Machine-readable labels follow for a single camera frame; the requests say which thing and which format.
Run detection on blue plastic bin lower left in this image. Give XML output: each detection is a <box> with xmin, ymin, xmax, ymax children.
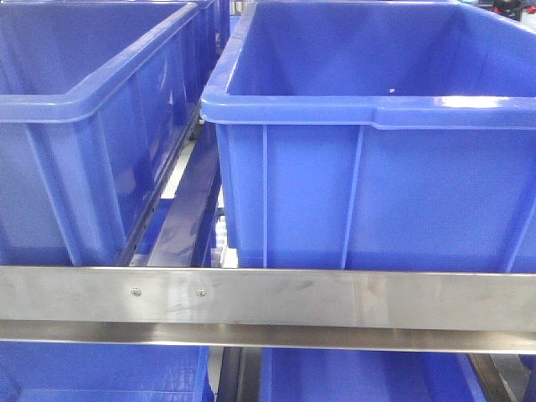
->
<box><xmin>1</xmin><ymin>342</ymin><xmax>214</xmax><ymax>401</ymax></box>

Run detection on blue plastic bin upper middle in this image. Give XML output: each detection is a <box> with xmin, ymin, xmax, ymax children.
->
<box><xmin>1</xmin><ymin>1</ymin><xmax>206</xmax><ymax>265</ymax></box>

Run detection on steel shelf front rail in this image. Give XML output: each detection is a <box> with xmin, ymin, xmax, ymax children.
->
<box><xmin>1</xmin><ymin>266</ymin><xmax>535</xmax><ymax>354</ymax></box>

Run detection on blue plastic bin right front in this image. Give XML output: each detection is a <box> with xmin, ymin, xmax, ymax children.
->
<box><xmin>202</xmin><ymin>1</ymin><xmax>535</xmax><ymax>273</ymax></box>

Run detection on blue plastic bin lower middle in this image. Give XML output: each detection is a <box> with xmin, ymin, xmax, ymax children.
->
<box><xmin>259</xmin><ymin>348</ymin><xmax>486</xmax><ymax>401</ymax></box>

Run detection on blue plastic bin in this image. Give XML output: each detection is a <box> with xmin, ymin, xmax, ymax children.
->
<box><xmin>1</xmin><ymin>1</ymin><xmax>206</xmax><ymax>265</ymax></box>
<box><xmin>1</xmin><ymin>342</ymin><xmax>214</xmax><ymax>401</ymax></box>
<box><xmin>202</xmin><ymin>1</ymin><xmax>535</xmax><ymax>273</ymax></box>
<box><xmin>259</xmin><ymin>348</ymin><xmax>486</xmax><ymax>401</ymax></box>

